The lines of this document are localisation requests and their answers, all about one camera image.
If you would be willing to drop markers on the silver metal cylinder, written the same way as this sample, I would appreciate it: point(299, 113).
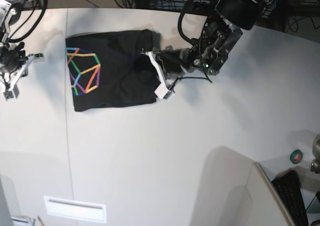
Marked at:
point(315, 164)

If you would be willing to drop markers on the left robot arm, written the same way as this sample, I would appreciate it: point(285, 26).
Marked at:
point(221, 31)

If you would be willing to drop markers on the black keyboard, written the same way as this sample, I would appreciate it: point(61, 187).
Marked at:
point(288, 187)

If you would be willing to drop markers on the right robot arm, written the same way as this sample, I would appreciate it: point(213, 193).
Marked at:
point(10, 13)

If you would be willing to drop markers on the black t-shirt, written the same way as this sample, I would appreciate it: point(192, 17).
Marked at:
point(112, 69)

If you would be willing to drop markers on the green tape roll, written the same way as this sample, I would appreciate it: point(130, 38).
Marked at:
point(296, 156)

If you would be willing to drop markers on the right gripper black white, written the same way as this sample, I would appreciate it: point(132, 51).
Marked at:
point(14, 65)

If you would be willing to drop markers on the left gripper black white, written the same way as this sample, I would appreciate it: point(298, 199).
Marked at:
point(163, 69)

